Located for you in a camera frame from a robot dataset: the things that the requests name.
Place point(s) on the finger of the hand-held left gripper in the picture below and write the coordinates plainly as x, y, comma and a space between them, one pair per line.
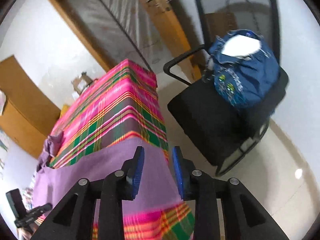
45, 208

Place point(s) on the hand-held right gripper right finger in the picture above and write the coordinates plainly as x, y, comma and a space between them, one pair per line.
178, 175

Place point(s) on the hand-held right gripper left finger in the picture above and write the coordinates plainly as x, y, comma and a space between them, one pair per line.
137, 177

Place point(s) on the purple fleece pants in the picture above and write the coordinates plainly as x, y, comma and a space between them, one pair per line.
105, 162

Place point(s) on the black mesh office chair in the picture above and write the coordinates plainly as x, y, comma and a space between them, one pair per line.
212, 120

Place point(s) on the pink plaid bed sheet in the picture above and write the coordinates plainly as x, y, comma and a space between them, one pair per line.
120, 105

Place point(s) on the wooden wardrobe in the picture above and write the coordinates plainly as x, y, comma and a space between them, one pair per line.
22, 105

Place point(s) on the open cardboard box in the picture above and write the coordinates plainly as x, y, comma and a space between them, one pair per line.
81, 82

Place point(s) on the blue denim bag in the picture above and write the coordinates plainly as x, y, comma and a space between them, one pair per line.
247, 77

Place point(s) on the white cloth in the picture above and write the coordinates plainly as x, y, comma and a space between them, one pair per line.
241, 46

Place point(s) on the wooden door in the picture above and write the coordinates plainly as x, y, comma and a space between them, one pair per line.
170, 30

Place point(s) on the clear plastic door curtain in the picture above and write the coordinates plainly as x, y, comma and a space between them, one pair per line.
112, 22

